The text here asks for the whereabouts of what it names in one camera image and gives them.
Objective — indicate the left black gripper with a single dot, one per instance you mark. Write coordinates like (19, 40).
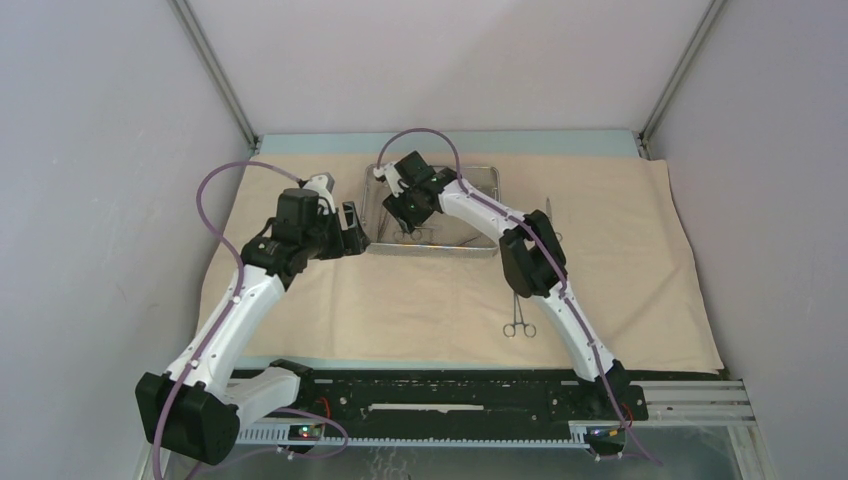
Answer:
(351, 241)

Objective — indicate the metal mesh instrument tray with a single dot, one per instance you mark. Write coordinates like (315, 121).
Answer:
(448, 231)

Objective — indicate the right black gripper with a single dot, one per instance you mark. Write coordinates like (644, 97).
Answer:
(395, 205)

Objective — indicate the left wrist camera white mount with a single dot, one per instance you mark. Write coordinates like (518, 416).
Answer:
(323, 185)

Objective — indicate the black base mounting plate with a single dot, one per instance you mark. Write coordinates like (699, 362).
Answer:
(463, 405)

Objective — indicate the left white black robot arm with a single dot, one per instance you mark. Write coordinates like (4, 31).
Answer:
(192, 408)

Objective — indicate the aluminium frame rail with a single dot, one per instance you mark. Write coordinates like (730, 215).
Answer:
(687, 402)

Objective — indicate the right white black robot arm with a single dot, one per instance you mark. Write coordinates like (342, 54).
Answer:
(533, 261)

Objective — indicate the beige wrapping cloth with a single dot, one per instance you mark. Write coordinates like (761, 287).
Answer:
(628, 259)

